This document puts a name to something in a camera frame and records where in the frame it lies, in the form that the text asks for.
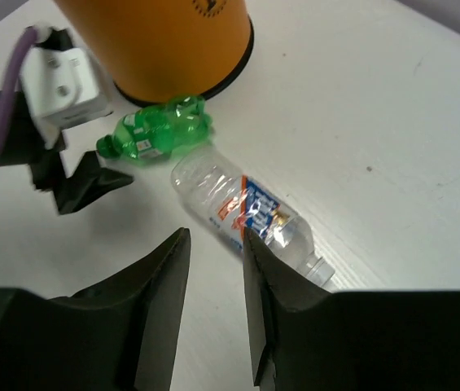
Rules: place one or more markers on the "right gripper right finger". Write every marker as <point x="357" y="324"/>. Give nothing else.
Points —
<point x="303" y="337"/>

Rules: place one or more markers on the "clear bottle blue white label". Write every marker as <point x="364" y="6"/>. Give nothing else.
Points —
<point x="219" y="193"/>

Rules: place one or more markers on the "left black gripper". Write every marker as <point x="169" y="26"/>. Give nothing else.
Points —
<point x="21" y="143"/>

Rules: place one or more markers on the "orange cylindrical bin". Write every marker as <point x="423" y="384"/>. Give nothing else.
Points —
<point x="157" y="49"/>

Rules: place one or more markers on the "green plastic bottle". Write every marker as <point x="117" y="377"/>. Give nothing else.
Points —
<point x="158" y="130"/>

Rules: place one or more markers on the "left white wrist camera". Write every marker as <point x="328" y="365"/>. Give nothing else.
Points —
<point x="62" y="83"/>

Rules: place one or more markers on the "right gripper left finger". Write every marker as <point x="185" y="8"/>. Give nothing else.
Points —
<point x="118" y="334"/>

